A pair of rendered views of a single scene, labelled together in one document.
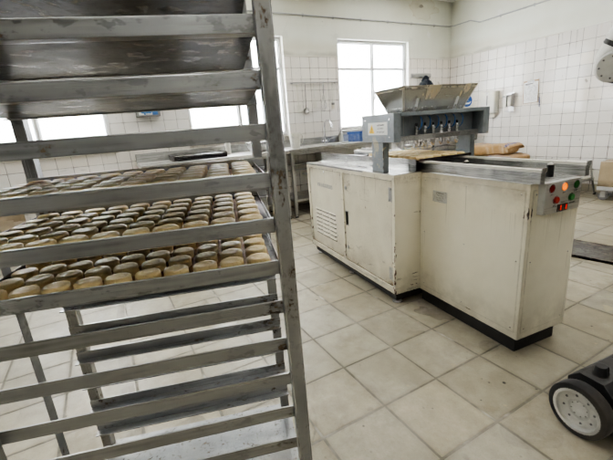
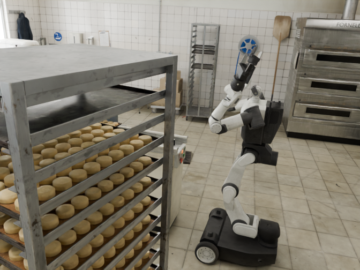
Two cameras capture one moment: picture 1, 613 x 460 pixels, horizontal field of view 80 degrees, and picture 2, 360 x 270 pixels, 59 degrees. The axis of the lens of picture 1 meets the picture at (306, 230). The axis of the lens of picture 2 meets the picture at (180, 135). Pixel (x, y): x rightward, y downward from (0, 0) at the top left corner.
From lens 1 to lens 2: 1.21 m
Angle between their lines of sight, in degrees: 49
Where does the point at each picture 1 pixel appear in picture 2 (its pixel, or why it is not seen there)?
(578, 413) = (206, 255)
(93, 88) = (119, 237)
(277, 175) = (167, 234)
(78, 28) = (118, 215)
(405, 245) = not seen: hidden behind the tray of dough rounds
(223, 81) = (152, 207)
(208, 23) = (151, 188)
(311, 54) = not seen: outside the picture
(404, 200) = not seen: hidden behind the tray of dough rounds
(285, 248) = (166, 260)
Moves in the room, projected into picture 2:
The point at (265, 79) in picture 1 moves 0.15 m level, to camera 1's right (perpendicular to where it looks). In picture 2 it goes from (168, 202) to (190, 188)
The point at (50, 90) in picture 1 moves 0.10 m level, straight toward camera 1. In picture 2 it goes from (106, 248) to (136, 252)
